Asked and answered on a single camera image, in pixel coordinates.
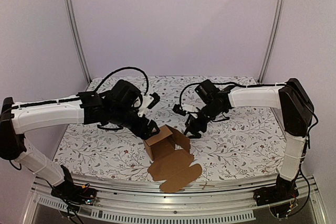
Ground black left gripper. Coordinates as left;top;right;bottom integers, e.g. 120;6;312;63
109;106;161;140

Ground brown cardboard box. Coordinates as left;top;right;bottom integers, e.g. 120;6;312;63
143;125;202;193

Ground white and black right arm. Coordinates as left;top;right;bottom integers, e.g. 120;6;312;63
173;78;318;206

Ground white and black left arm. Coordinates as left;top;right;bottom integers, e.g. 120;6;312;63
1;91;160;205

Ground floral patterned table mat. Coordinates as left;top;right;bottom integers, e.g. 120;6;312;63
54;76;286;182

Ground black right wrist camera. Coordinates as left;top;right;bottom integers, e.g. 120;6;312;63
173;79;220;116

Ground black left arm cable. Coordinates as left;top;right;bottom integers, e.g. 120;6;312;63
93;66;150;96

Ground aluminium front rail base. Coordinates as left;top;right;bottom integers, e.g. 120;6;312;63
23;175;331;223

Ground right aluminium frame post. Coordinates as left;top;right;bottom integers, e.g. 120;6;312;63
257;0;285;83

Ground aluminium frame post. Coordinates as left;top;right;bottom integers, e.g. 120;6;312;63
64;0;92;84
257;0;285;83

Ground left aluminium frame post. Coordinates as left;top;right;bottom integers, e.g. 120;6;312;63
64;0;92;84

